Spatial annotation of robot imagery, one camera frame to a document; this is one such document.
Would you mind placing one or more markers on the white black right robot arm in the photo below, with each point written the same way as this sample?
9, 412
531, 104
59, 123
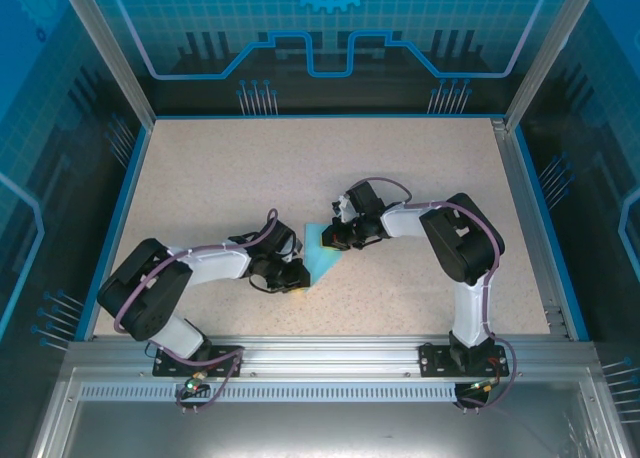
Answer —
460, 243

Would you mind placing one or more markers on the aluminium frame post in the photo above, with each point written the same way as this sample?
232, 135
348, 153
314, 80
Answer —
542, 53
112, 53

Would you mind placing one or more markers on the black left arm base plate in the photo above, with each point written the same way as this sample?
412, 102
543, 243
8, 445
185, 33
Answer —
225, 360

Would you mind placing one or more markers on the shiny metal tray panel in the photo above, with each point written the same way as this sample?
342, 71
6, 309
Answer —
325, 428

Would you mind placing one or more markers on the slotted metal strip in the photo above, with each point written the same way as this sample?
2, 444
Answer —
325, 392

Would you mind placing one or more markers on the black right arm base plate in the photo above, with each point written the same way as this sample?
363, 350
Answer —
435, 360

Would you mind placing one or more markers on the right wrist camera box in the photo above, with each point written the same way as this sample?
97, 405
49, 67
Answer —
344, 208

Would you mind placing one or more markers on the long aluminium mounting rail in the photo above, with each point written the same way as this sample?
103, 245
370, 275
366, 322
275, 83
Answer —
325, 355

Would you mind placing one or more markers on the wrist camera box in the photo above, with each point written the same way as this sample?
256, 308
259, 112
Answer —
296, 248
344, 208

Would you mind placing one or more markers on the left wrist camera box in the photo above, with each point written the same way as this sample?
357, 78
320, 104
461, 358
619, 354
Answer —
296, 248

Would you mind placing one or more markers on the light blue paper sheet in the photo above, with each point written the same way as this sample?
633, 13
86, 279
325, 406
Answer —
320, 263

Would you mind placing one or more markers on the aluminium side rail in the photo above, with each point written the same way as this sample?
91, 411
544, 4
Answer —
528, 218

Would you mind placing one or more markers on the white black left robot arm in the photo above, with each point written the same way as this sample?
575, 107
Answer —
145, 288

